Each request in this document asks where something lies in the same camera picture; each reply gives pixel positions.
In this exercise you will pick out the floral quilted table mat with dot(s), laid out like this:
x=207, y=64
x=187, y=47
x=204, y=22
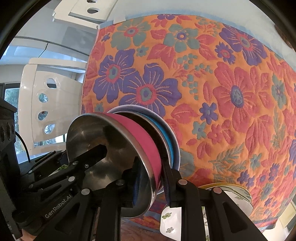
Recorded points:
x=229, y=100

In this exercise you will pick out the pink steel bowl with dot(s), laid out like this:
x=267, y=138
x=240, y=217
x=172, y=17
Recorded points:
x=124, y=139

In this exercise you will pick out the white chair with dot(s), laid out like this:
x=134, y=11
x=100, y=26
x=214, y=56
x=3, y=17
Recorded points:
x=49, y=100
x=83, y=14

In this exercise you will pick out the white chair near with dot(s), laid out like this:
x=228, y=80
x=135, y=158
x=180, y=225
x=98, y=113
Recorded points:
x=49, y=100

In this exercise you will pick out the pink fox bowl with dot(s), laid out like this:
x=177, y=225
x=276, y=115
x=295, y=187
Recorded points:
x=159, y=121

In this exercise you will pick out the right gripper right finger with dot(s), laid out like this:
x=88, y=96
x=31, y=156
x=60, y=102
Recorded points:
x=182, y=193

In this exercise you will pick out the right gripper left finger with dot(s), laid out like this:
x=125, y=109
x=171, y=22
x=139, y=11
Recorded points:
x=121, y=193

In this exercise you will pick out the white chair far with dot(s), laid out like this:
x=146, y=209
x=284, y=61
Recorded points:
x=83, y=14

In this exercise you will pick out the blue steel bowl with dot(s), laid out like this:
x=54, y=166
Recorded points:
x=156, y=127

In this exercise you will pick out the forest plate print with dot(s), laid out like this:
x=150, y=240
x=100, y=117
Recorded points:
x=244, y=205
x=170, y=224

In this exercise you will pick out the blue sunflower round plate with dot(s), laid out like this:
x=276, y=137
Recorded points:
x=230, y=187

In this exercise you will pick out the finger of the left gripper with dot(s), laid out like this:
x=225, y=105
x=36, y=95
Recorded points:
x=66, y=179
x=45, y=165

